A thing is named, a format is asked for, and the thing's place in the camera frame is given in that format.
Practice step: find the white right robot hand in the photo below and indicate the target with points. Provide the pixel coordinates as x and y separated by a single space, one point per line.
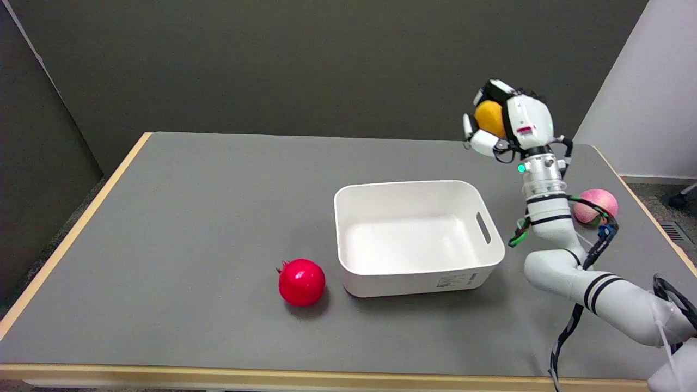
527 122

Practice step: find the orange fruit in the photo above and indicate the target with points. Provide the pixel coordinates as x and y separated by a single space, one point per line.
489 118

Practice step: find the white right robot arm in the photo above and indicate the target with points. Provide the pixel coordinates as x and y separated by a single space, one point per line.
566 267

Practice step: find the white plastic box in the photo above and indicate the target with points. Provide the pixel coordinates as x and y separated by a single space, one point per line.
414 239

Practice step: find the pink peach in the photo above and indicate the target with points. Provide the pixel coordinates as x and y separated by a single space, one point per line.
599 204

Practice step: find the black chair caster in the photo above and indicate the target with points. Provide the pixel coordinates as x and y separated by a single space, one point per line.
678 200

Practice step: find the floor vent grille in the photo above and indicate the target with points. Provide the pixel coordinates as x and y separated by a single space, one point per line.
675 232

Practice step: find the red pomegranate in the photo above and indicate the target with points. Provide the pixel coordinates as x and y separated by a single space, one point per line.
301 282

